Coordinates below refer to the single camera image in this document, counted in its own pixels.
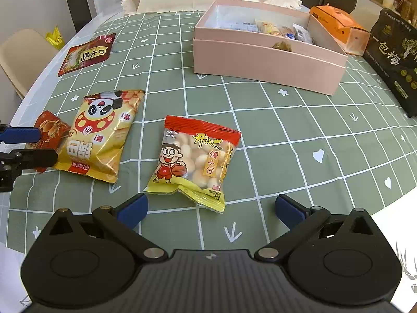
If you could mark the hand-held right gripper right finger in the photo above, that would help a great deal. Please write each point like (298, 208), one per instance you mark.
(290, 209)

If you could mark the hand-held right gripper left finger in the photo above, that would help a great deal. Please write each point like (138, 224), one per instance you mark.
(132, 209)

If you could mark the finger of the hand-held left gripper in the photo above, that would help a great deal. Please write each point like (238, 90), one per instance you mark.
(22, 135)
(35, 158)

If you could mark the small red snack packet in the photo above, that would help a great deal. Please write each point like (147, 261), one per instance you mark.
(49, 130)

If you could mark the yellow panda cracker packet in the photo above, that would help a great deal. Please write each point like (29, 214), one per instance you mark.
(97, 137)

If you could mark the cartoon boy bun packet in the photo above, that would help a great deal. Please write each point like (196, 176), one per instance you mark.
(192, 159)

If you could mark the red-brown snack packet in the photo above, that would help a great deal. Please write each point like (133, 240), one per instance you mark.
(86, 54)

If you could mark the pink cardboard box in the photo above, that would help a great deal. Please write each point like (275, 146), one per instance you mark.
(260, 62)

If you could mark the clear silver snack packet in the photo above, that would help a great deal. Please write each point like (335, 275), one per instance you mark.
(303, 33)

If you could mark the blue-grey snack packet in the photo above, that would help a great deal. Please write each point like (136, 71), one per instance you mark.
(239, 25)

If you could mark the beige chair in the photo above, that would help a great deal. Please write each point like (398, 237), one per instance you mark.
(360, 19)
(22, 62)

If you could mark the yellow plastic bag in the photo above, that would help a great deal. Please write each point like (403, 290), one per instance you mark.
(55, 37)

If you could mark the dark door panel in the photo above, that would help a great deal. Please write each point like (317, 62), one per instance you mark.
(76, 0)

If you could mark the large black snack bag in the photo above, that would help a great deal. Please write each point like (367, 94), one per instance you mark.
(395, 62)

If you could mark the orange tissue pack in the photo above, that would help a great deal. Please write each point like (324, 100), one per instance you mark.
(342, 26)

